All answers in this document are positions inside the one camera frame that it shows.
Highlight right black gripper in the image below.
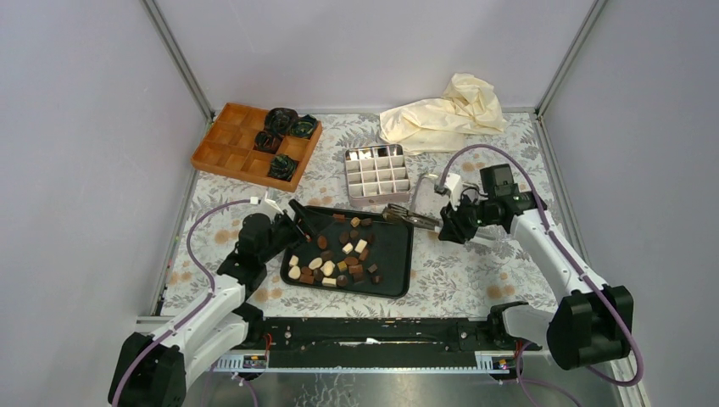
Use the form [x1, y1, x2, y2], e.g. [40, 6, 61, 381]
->
[438, 190, 494, 244]

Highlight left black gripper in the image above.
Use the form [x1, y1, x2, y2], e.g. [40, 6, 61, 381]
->
[259, 200, 337, 265]

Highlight black plastic tray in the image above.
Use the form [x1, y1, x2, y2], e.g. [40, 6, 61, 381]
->
[280, 206, 414, 298]

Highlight metal serving tongs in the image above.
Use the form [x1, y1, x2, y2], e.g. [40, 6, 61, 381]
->
[382, 203, 441, 231]

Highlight pink grid box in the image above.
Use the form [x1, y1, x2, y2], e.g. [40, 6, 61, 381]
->
[343, 144, 411, 208]

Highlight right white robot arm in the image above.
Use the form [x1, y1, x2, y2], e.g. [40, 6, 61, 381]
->
[435, 164, 633, 370]

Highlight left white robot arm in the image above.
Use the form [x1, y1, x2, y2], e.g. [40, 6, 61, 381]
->
[108, 197, 322, 406]

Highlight white oval chocolate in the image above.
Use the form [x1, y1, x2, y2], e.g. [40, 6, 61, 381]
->
[308, 257, 324, 270]

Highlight white chocolate piece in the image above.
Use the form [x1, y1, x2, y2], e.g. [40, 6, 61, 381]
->
[354, 239, 367, 254]

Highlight floral table mat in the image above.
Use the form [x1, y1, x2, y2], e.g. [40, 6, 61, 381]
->
[159, 113, 560, 317]

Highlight silver metal tray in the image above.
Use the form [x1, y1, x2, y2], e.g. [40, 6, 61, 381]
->
[408, 173, 448, 234]

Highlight dark paper cup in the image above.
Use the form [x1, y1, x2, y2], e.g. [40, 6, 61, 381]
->
[267, 154, 298, 181]
[288, 114, 319, 139]
[254, 131, 284, 154]
[264, 108, 298, 136]

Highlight orange compartment box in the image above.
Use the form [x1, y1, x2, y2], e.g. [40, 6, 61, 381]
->
[191, 103, 323, 192]

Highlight cream cloth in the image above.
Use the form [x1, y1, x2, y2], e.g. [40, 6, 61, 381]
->
[380, 73, 507, 155]

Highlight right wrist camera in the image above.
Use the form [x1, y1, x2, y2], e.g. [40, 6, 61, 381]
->
[435, 173, 463, 209]

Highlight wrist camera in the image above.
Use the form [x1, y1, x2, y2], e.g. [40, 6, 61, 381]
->
[435, 173, 463, 209]
[249, 191, 286, 221]

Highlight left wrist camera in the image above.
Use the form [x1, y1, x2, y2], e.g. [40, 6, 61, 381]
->
[249, 191, 286, 221]

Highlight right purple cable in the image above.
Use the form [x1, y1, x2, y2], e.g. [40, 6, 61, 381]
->
[438, 144, 645, 407]

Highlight purple cable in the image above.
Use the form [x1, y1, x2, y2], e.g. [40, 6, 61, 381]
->
[111, 198, 259, 407]
[438, 144, 645, 407]

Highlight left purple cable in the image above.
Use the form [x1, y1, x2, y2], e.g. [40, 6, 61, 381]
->
[111, 198, 259, 407]

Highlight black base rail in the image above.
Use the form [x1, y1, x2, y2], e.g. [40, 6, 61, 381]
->
[239, 317, 520, 375]

